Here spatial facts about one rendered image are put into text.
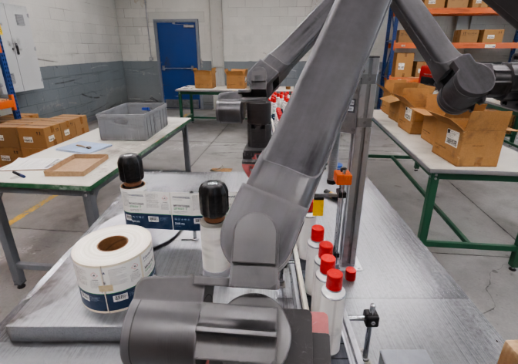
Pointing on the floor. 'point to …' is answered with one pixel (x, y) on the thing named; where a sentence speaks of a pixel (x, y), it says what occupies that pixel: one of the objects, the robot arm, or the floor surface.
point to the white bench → (78, 183)
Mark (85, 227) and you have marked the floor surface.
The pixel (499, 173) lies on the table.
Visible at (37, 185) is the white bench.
